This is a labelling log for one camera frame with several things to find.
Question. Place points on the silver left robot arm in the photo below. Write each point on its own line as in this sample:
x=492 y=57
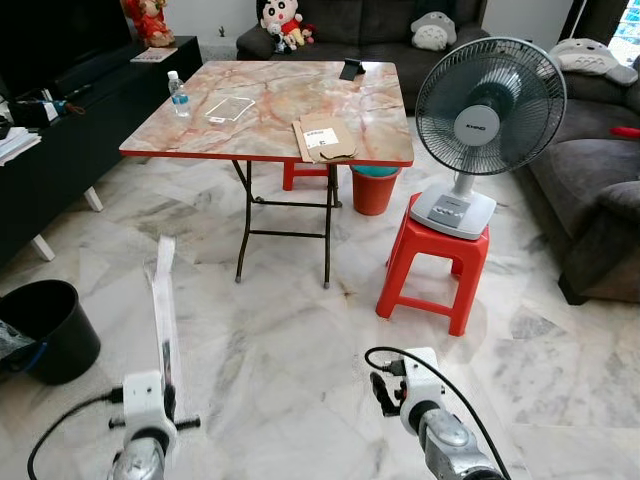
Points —
x=140 y=462

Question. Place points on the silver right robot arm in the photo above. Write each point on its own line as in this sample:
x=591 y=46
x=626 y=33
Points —
x=455 y=450

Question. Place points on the black rubbish bin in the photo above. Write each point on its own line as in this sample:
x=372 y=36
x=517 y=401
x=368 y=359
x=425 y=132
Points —
x=62 y=335

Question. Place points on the tall red plastic stool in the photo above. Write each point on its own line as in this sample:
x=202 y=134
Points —
x=432 y=260

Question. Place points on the orange bucket with teal rim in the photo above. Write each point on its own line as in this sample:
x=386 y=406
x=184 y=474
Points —
x=374 y=193

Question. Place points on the black TV cabinet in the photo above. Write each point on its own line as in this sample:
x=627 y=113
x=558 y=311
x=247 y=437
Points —
x=80 y=150

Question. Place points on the low red plastic stool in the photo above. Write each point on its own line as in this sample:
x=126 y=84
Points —
x=300 y=172

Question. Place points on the dark grey long sofa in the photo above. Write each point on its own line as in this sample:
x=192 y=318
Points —
x=590 y=190

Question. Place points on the clear plastic sleeve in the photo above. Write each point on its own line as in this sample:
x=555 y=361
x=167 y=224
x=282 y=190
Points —
x=231 y=108

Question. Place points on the brown cardboard parcel with label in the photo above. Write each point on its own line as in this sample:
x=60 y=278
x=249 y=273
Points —
x=325 y=137

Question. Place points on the stack of white papers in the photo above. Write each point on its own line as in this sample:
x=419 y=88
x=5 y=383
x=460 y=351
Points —
x=15 y=145

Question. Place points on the clear plastic water bottle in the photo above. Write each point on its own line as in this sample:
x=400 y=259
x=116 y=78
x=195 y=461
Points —
x=179 y=97

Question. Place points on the red stick object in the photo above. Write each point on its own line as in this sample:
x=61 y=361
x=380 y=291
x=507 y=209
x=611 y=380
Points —
x=626 y=131

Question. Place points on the marble-top folding table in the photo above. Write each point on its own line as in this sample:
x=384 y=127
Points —
x=280 y=105

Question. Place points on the grey table fan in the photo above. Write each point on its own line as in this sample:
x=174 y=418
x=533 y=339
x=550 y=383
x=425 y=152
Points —
x=485 y=115

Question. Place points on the flat pale booklet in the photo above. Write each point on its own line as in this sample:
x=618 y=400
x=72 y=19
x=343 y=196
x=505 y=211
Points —
x=154 y=55

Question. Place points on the red costume doll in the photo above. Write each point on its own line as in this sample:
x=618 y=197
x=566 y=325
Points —
x=150 y=22

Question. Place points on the black flat television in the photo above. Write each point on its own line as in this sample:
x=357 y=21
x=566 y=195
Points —
x=50 y=40

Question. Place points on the large grey Totoro plush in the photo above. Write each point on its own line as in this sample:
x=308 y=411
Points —
x=590 y=58

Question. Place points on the bright window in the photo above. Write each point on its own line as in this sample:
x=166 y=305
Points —
x=628 y=30

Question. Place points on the cartoon boy plush doll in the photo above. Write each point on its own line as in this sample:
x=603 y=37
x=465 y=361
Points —
x=282 y=20

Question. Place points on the small grey Totoro plush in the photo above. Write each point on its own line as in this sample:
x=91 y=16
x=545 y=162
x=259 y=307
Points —
x=434 y=32

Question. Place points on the dark grey two-seat sofa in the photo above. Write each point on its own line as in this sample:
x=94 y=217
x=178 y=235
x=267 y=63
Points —
x=360 y=25

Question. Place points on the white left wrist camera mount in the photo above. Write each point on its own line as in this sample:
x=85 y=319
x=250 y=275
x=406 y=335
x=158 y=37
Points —
x=143 y=400

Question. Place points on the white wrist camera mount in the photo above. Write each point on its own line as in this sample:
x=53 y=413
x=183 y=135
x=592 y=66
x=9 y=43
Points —
x=143 y=400
x=422 y=385

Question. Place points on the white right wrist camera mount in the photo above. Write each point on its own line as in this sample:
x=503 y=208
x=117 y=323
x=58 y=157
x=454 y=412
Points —
x=422 y=385

